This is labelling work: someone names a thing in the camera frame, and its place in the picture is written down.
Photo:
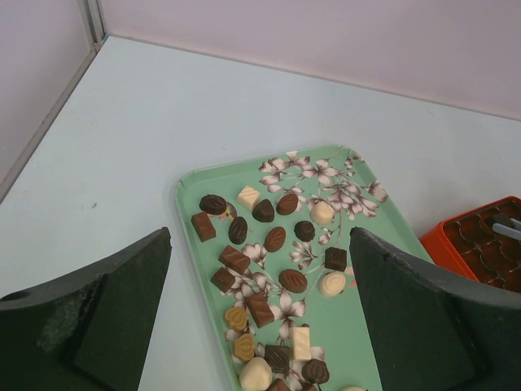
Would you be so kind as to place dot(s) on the dark square chocolate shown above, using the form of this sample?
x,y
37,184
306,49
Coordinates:
x,y
336,259

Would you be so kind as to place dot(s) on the orange chocolate box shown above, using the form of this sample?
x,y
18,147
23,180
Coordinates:
x,y
467,245

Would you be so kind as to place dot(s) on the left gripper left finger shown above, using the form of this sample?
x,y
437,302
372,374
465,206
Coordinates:
x,y
89,329

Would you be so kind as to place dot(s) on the white swirl oval chocolate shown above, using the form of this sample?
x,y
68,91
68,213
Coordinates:
x,y
332,284

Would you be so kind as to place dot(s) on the grey plastic tweezers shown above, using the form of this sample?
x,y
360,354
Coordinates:
x,y
507,227

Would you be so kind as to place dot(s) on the green floral tray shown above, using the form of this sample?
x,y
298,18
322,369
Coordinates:
x,y
239,222

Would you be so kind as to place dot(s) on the white heart chocolate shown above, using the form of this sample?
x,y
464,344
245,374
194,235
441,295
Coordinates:
x,y
322,213

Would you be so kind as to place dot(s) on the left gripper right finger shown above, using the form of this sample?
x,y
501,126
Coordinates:
x,y
432,329

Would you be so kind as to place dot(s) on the dark heart chocolate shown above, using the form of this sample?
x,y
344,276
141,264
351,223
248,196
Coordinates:
x,y
304,231

